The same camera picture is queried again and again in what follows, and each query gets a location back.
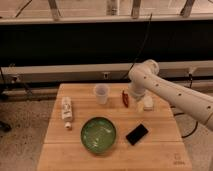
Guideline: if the red chili pepper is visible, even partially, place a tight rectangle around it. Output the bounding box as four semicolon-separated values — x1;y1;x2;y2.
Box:
122;90;129;108

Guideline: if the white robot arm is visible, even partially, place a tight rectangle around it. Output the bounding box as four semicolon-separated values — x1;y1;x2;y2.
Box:
128;59;213;131

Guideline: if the black rectangular sponge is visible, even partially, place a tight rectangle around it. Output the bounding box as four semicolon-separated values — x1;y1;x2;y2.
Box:
126;124;148;145

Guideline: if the clear plastic cup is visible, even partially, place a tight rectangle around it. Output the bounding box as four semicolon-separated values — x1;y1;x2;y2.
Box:
93;84;109;105

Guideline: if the green bowl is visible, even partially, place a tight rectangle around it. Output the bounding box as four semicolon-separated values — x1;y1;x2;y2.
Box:
80;117;117;155

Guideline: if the white tube with cap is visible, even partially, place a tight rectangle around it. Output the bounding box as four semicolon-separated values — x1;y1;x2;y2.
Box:
61;97;73;129

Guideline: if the black cable loop right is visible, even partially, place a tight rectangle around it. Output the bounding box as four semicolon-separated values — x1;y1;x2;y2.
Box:
173;111;200;139

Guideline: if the grey metal rail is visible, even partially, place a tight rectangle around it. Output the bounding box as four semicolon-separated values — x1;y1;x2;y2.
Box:
0;60;213;84

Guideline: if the black hanging cable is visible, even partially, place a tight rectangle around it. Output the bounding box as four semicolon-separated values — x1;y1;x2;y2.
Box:
121;12;153;80

